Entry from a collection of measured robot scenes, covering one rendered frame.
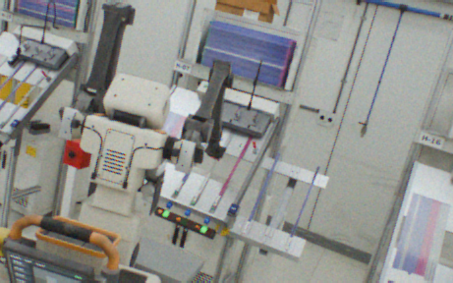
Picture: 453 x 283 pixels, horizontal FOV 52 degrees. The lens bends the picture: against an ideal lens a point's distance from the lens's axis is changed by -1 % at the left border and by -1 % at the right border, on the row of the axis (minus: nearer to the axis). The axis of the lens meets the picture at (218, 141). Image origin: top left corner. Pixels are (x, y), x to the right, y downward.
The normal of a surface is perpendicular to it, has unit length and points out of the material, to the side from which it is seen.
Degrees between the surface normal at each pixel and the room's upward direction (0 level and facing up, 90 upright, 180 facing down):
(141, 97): 48
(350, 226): 90
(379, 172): 90
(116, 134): 82
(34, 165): 90
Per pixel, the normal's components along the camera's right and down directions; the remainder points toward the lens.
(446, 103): -0.37, 0.13
